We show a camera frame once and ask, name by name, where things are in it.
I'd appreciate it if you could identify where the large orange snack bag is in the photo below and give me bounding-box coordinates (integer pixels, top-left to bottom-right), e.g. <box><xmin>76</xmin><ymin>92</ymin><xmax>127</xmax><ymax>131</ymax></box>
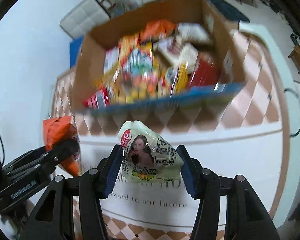
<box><xmin>43</xmin><ymin>115</ymin><xmax>82</xmax><ymax>177</ymax></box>

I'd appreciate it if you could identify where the small orange snack packet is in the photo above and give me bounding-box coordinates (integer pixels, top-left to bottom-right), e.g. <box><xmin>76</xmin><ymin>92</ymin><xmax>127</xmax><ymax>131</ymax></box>
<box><xmin>140</xmin><ymin>20</ymin><xmax>177</xmax><ymax>42</ymax></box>

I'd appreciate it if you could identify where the yellow Sedaap noodle packet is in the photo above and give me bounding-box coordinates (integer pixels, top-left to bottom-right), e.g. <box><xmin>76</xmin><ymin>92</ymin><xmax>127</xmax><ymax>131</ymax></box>
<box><xmin>119</xmin><ymin>34</ymin><xmax>160</xmax><ymax>103</ymax></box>

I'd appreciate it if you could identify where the dark red snack packet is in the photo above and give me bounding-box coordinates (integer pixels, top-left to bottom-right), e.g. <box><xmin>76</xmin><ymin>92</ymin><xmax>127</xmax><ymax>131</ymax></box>
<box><xmin>188</xmin><ymin>59</ymin><xmax>220</xmax><ymax>88</ymax></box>

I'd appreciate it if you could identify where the white Franzzi cookie packet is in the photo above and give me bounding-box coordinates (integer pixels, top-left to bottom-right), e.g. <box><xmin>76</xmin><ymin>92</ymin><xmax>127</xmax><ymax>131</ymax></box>
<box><xmin>152</xmin><ymin>36</ymin><xmax>198</xmax><ymax>66</ymax></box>

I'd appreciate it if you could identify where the grey white wafer packet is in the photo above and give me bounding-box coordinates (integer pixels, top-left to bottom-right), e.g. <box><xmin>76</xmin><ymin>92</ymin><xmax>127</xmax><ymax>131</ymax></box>
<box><xmin>177</xmin><ymin>23</ymin><xmax>213</xmax><ymax>45</ymax></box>

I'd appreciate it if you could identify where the checkered pink brown tablecloth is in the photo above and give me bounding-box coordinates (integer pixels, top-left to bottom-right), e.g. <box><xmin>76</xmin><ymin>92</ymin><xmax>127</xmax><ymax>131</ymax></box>
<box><xmin>50</xmin><ymin>29</ymin><xmax>291</xmax><ymax>240</ymax></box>

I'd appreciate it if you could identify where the white padded chair blue cushion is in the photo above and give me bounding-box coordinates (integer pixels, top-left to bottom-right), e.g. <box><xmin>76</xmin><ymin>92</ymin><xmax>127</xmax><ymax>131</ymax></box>
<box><xmin>59</xmin><ymin>0</ymin><xmax>110</xmax><ymax>68</ymax></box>

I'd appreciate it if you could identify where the cardboard box with blue print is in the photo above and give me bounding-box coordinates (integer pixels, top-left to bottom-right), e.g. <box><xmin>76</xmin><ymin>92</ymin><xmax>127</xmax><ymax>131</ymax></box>
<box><xmin>70</xmin><ymin>0</ymin><xmax>246</xmax><ymax>115</ymax></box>

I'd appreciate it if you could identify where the black blue sit-up bench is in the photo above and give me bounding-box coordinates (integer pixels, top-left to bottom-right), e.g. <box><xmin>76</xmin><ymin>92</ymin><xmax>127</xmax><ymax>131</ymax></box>
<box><xmin>208</xmin><ymin>0</ymin><xmax>250</xmax><ymax>23</ymax></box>

